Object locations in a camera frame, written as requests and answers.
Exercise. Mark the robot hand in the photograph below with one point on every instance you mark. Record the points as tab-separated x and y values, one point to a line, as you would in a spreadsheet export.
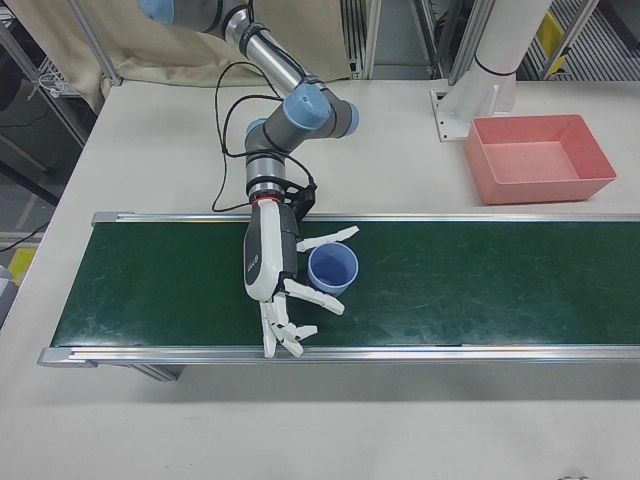
262	250

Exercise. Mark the light blue plastic cup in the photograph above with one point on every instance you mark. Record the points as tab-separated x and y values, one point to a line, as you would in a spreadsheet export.
332	270

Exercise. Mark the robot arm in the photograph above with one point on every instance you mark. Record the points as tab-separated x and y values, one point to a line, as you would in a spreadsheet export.
305	112

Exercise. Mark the pink plastic box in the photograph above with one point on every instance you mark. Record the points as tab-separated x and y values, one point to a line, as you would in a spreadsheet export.
530	160

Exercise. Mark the green conveyor belt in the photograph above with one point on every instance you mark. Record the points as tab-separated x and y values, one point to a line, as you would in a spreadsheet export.
450	285

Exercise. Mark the beige curtain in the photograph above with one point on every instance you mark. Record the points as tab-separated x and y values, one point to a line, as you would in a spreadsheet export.
175	55

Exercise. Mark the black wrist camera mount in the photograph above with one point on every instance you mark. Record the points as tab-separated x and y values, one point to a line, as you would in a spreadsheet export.
302	197

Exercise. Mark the aluminium cage frame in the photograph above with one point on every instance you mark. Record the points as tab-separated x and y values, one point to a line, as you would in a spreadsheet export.
370	40

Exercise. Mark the slanted aluminium post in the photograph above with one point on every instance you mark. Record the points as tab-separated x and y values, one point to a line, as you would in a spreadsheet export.
102	50

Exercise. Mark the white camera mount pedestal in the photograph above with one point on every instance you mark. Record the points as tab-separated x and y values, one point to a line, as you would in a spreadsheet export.
492	50

